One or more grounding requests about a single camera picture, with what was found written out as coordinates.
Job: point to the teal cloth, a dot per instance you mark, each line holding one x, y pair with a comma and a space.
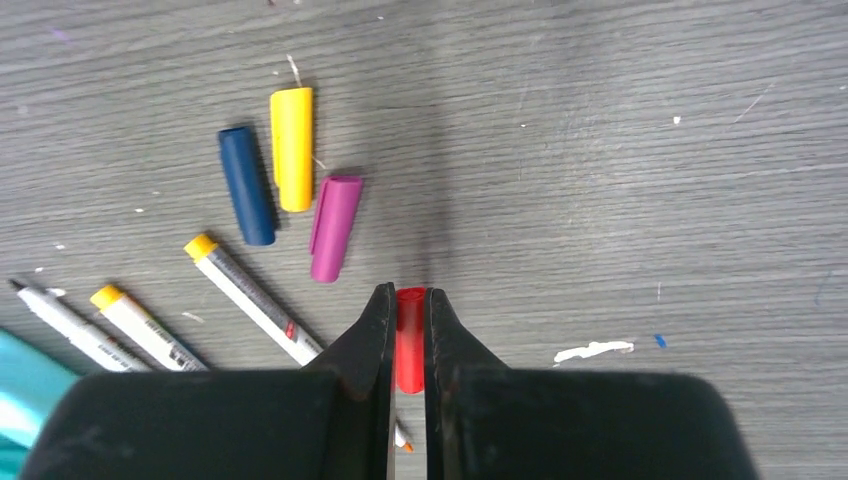
32, 384

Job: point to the magenta pen cap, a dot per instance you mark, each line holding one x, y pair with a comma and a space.
337, 205

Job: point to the blue pen cap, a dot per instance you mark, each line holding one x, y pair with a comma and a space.
245, 178

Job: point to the yellow pen cap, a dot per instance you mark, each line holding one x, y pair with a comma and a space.
291, 126

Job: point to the orange-tipped white pen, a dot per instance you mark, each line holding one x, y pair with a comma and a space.
143, 329

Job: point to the yellow-tipped white pen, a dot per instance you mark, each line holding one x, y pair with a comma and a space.
214, 262

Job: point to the red pen cap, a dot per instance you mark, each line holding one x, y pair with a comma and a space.
409, 355

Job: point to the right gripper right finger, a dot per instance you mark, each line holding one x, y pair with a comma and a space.
486, 420

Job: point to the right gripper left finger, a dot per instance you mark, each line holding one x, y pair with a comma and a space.
332, 419

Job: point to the black-tipped white pen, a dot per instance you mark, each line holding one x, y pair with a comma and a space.
82, 334

